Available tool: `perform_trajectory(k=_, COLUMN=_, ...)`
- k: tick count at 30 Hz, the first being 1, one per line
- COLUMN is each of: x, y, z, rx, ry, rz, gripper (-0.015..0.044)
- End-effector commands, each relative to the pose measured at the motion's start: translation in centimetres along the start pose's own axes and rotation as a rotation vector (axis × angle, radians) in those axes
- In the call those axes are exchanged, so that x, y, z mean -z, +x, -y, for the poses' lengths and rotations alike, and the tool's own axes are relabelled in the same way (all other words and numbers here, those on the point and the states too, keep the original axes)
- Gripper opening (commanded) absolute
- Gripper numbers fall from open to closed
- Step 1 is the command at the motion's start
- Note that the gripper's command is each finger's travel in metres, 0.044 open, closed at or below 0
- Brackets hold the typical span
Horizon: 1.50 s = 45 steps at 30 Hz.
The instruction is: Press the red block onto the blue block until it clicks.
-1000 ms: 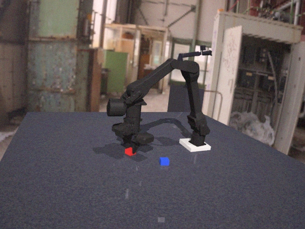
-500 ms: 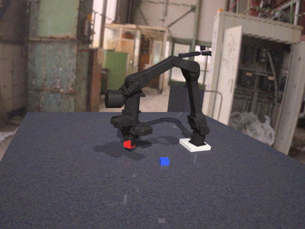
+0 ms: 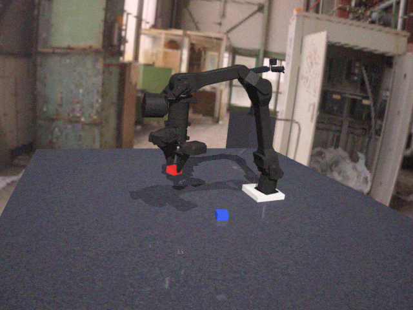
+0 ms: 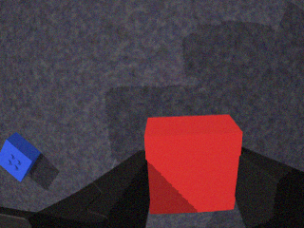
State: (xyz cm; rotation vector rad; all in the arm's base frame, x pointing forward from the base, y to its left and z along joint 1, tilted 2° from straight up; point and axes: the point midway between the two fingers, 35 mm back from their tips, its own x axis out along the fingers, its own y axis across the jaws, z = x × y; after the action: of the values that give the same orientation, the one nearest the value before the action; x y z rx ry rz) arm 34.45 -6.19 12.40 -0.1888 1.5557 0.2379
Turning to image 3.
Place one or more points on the red block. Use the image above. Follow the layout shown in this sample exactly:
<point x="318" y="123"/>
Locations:
<point x="171" y="169"/>

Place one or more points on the blue block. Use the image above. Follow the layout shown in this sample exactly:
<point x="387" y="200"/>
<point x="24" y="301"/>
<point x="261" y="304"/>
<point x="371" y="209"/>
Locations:
<point x="221" y="214"/>

